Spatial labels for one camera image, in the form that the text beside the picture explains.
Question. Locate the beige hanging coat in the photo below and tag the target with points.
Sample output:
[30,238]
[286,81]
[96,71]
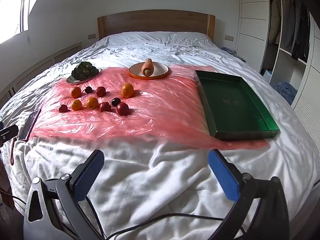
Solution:
[275,20]

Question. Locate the white bag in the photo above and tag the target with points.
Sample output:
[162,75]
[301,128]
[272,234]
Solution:
[267,76]

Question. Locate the dark green leafy vegetable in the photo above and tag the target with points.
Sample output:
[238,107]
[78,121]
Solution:
[83,71]

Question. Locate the white plate with orange rim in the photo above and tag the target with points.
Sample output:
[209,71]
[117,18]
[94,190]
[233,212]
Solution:
[160,70]

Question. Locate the white wardrobe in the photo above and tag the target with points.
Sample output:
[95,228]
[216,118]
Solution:
[252,10]

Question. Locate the smartphone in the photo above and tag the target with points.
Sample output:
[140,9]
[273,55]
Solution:
[30,125]

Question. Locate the purple cloth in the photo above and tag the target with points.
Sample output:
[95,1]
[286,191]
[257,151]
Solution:
[227,49]

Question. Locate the blue fluffy towel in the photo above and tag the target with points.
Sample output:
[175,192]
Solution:
[285,91]

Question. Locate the white panelled window bench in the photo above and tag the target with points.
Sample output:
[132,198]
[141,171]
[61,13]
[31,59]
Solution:
[37,65]

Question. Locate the green rectangular tray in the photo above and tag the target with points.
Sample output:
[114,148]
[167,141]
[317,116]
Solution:
[235,105]

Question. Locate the dark hanging jacket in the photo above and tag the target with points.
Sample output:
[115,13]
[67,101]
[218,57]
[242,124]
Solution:
[301,35]

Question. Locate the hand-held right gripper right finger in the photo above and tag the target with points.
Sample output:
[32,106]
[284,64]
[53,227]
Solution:
[223,177]

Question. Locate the carrot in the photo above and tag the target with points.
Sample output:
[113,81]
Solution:
[147,67]

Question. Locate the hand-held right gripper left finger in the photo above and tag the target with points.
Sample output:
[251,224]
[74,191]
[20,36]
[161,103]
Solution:
[87,175]

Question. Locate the glass plate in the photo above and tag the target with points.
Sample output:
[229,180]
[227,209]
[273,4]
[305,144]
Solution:
[72,80]

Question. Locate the window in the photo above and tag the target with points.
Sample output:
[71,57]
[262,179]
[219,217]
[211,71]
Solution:
[12,10]

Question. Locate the red apple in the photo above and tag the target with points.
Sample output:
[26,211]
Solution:
[63,108]
[122,109]
[101,91]
[105,107]

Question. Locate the dark plum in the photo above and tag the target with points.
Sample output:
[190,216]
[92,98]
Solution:
[88,89]
[115,101]

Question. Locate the bed with white duvet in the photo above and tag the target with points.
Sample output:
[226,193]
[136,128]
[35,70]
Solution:
[160,180]

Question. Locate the grey hanging jacket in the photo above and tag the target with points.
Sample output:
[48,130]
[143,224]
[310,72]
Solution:
[289,25]

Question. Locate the wooden headboard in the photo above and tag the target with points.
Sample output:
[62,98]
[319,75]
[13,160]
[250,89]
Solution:
[155,22]

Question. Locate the wall socket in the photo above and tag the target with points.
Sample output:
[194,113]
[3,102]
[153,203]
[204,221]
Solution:
[91,36]
[229,38]

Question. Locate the pink plastic sheet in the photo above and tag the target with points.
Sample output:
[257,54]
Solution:
[162,110]

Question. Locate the orange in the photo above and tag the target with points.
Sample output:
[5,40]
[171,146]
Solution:
[92,103]
[77,105]
[127,90]
[76,92]

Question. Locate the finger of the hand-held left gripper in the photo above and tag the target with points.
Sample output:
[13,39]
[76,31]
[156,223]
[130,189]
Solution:
[8,133]

